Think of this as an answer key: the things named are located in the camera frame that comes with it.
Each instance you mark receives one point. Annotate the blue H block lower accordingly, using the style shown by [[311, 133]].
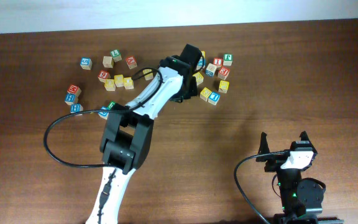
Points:
[[75, 108]]

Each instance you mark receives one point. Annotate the blue edged wooden block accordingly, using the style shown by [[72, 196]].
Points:
[[210, 70]]

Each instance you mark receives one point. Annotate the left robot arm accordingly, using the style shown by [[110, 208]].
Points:
[[127, 136]]

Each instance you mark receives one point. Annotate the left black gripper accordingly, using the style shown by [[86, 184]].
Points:
[[194, 90]]

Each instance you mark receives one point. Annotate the red M letter block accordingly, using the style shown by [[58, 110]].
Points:
[[74, 90]]

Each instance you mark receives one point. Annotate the blue S letter block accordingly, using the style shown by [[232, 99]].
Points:
[[86, 63]]

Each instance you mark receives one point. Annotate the blue H block upper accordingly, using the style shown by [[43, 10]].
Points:
[[71, 99]]

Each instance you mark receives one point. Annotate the yellow block beside Z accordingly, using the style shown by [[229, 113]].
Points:
[[205, 93]]

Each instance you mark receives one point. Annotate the yellow lone block centre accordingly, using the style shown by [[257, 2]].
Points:
[[148, 74]]

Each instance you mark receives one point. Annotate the blue 1 number block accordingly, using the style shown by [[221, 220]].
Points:
[[214, 98]]

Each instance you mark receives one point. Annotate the green N letter block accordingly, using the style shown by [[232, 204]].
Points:
[[111, 104]]

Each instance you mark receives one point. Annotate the yellow S block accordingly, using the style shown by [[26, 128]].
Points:
[[199, 78]]

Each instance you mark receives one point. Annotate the blue P letter block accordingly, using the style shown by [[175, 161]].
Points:
[[104, 112]]

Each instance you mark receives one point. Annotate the blue h block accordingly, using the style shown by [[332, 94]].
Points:
[[75, 108], [71, 99]]

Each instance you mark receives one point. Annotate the yellow block top right cluster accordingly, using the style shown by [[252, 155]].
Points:
[[203, 54]]

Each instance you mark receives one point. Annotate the yellow block left cluster middle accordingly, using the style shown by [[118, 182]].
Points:
[[119, 80]]

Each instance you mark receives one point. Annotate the green J letter block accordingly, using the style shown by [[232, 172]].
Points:
[[227, 59]]

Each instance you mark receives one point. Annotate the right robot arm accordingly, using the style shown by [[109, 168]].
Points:
[[301, 198]]

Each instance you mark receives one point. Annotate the red I letter block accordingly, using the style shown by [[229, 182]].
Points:
[[218, 62]]

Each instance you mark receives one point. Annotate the blue X letter block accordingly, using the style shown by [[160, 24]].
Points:
[[201, 64]]

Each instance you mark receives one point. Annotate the yellow block far right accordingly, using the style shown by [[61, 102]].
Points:
[[223, 86]]

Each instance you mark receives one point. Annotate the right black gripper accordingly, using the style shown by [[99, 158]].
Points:
[[275, 162]]

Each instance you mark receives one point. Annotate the yellow block left cluster right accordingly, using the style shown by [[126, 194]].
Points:
[[128, 83]]

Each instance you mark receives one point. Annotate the green L letter block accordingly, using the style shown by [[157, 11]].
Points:
[[116, 55]]

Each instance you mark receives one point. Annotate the plain wooden block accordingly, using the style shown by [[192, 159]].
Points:
[[108, 62]]

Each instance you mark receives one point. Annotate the yellow block left cluster front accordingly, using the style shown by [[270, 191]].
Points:
[[110, 85]]

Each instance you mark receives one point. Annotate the red 6 number block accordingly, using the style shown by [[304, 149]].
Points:
[[103, 76]]

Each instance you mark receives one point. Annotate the red A letter block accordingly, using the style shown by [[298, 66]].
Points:
[[131, 62]]

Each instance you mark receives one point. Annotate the yellow block cluster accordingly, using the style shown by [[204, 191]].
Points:
[[110, 85], [119, 80], [203, 54], [128, 83]]

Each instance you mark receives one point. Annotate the red E letter block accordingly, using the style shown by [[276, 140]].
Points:
[[223, 73]]

